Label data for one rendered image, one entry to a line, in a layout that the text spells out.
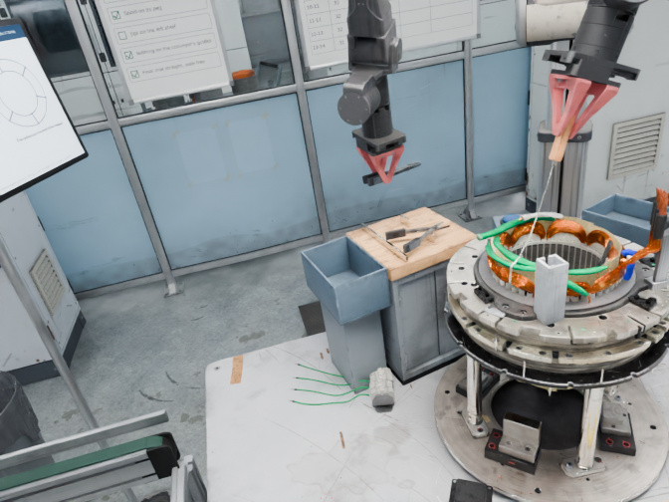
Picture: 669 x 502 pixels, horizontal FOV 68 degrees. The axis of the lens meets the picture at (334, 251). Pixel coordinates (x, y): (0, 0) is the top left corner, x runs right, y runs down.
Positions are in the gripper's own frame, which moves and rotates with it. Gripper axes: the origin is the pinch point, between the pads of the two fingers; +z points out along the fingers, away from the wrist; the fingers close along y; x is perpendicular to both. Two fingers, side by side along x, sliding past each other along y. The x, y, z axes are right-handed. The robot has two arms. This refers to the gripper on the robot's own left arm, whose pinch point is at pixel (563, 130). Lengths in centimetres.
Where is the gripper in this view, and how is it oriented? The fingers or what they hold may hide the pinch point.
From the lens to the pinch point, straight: 75.0
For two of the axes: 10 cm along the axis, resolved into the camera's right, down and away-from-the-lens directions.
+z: -2.2, 9.1, 3.6
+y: 9.7, 1.5, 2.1
